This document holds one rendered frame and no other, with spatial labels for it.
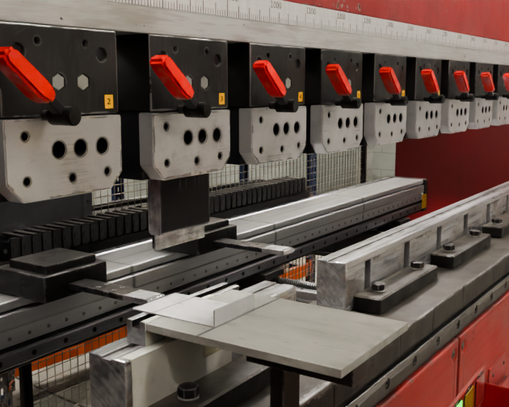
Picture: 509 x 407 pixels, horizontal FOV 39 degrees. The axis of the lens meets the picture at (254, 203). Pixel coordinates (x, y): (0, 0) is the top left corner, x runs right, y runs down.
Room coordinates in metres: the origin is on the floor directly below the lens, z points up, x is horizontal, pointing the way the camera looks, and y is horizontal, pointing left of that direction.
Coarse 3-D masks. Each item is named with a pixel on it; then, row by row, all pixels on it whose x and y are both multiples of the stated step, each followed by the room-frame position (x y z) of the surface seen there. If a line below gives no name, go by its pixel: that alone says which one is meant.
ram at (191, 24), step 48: (0, 0) 0.66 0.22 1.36; (48, 0) 0.71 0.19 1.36; (96, 0) 0.76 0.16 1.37; (288, 0) 1.08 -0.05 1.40; (336, 0) 1.20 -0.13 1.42; (384, 0) 1.35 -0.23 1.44; (432, 0) 1.56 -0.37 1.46; (480, 0) 1.83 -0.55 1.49; (336, 48) 1.20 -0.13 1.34; (384, 48) 1.36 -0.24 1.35; (432, 48) 1.57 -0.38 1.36
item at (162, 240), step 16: (192, 176) 0.93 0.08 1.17; (208, 176) 0.96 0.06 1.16; (160, 192) 0.88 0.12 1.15; (176, 192) 0.91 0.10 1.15; (192, 192) 0.93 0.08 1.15; (208, 192) 0.96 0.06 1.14; (160, 208) 0.88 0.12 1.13; (176, 208) 0.91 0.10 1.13; (192, 208) 0.93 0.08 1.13; (208, 208) 0.96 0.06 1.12; (160, 224) 0.88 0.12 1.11; (176, 224) 0.91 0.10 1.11; (192, 224) 0.93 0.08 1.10; (160, 240) 0.89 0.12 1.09; (176, 240) 0.92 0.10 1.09; (192, 240) 0.95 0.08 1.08
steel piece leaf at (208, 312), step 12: (192, 300) 0.93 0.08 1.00; (204, 300) 0.93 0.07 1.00; (240, 300) 0.87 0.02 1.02; (252, 300) 0.89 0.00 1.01; (156, 312) 0.88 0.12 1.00; (168, 312) 0.88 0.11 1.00; (180, 312) 0.88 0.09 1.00; (192, 312) 0.88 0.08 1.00; (204, 312) 0.88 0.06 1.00; (216, 312) 0.83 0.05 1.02; (228, 312) 0.85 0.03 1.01; (240, 312) 0.87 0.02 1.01; (204, 324) 0.83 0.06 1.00; (216, 324) 0.83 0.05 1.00
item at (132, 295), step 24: (24, 264) 1.01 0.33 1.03; (48, 264) 1.00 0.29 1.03; (72, 264) 1.03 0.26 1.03; (96, 264) 1.05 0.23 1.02; (0, 288) 1.02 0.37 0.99; (24, 288) 0.99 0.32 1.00; (48, 288) 0.98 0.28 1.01; (72, 288) 1.00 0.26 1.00; (96, 288) 0.98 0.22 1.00; (120, 288) 0.98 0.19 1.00
